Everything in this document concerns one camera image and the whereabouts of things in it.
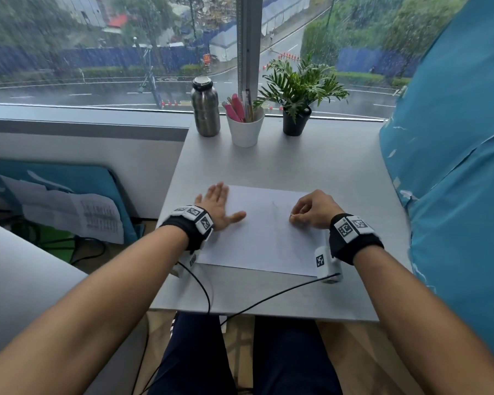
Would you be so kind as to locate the white pen cup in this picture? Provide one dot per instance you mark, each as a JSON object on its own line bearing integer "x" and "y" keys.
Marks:
{"x": 245, "y": 131}

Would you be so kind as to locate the white paper sheet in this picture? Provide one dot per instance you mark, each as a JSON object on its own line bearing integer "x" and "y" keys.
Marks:
{"x": 267, "y": 226}

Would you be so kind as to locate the person's left hand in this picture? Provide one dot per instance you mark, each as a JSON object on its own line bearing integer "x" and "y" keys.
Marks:
{"x": 216, "y": 209}

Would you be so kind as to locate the green leafy plant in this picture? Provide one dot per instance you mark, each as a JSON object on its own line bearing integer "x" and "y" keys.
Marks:
{"x": 298, "y": 86}

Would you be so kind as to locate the wooden pencil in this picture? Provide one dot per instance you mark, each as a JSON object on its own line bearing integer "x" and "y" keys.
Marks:
{"x": 249, "y": 104}

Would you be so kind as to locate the green mat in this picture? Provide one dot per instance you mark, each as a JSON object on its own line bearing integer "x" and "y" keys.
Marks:
{"x": 55, "y": 242}

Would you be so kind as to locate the person's right forearm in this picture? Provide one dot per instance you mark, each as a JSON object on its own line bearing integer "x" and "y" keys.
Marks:
{"x": 428, "y": 324}

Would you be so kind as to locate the person's right fingers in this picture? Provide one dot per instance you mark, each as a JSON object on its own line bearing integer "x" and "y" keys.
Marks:
{"x": 298, "y": 211}

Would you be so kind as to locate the person's right hand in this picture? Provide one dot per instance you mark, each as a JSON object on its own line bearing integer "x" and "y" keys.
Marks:
{"x": 319, "y": 209}

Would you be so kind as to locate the grey side table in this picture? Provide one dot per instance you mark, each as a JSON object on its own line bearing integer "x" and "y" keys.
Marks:
{"x": 20, "y": 279}

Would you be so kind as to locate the blue padded board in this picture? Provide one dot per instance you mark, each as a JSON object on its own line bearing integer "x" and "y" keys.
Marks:
{"x": 86, "y": 180}

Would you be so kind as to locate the printed paper sheet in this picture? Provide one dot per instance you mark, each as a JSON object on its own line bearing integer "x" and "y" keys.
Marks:
{"x": 66, "y": 207}

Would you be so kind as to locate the pink pen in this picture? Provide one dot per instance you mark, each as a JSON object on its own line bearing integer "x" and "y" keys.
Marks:
{"x": 231, "y": 112}
{"x": 238, "y": 106}

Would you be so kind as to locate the black plant pot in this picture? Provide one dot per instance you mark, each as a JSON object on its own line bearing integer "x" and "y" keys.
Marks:
{"x": 296, "y": 123}

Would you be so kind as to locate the person's left forearm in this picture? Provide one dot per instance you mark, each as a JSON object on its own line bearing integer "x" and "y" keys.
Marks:
{"x": 86, "y": 316}

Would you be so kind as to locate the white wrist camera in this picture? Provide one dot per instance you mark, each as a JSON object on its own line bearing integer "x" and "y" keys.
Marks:
{"x": 327, "y": 265}
{"x": 186, "y": 265}

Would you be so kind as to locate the person's dark blue trousers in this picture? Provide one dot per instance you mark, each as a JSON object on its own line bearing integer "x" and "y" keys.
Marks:
{"x": 271, "y": 357}

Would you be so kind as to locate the person's left thumb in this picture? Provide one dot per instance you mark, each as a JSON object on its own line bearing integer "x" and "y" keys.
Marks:
{"x": 234, "y": 217}

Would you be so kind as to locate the stainless steel bottle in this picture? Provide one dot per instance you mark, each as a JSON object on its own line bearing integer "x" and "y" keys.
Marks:
{"x": 205, "y": 108}

